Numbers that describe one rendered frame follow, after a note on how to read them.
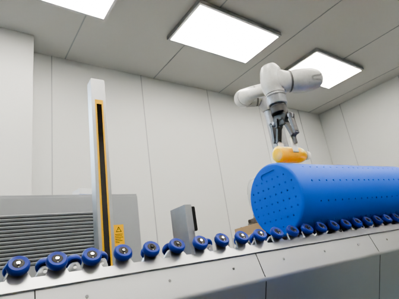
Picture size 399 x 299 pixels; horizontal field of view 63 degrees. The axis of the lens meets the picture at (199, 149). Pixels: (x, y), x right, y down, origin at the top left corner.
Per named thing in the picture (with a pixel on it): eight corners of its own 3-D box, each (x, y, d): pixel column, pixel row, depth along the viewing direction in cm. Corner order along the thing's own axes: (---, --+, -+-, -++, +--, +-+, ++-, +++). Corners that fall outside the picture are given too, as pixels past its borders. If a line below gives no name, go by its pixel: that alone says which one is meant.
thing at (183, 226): (175, 259, 102) (170, 210, 107) (186, 257, 105) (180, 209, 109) (191, 257, 95) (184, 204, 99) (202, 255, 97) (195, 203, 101)
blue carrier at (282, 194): (257, 242, 133) (243, 175, 142) (377, 225, 179) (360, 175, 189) (312, 230, 111) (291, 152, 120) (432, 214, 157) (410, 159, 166)
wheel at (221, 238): (211, 237, 97) (213, 232, 96) (222, 235, 99) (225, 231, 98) (218, 248, 93) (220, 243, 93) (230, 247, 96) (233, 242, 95)
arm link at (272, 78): (267, 90, 143) (295, 87, 145) (260, 60, 148) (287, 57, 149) (260, 101, 153) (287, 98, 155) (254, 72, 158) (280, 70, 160)
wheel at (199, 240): (189, 239, 93) (191, 234, 92) (202, 238, 95) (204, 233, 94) (195, 251, 89) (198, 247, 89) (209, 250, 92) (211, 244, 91)
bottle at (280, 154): (282, 163, 133) (312, 164, 143) (283, 146, 133) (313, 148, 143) (269, 161, 139) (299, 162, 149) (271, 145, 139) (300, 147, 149)
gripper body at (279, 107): (290, 102, 146) (295, 121, 143) (277, 111, 153) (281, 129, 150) (278, 101, 142) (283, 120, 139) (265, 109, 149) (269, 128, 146)
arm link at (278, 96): (275, 100, 155) (278, 111, 153) (260, 98, 150) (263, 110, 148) (289, 91, 148) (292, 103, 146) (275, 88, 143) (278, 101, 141)
